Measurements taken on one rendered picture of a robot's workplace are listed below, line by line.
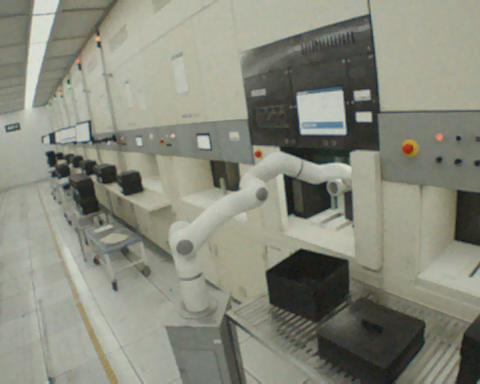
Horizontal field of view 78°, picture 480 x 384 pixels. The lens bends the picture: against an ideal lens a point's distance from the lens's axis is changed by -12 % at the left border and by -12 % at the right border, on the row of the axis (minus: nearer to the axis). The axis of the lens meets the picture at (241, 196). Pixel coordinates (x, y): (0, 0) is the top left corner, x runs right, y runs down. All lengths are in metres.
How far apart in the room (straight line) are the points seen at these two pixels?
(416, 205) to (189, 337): 1.14
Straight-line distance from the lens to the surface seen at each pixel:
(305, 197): 2.18
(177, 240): 1.40
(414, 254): 1.51
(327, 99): 1.58
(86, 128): 4.49
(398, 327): 1.28
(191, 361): 1.72
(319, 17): 1.61
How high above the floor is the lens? 1.67
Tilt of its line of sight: 16 degrees down
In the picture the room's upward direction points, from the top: 8 degrees counter-clockwise
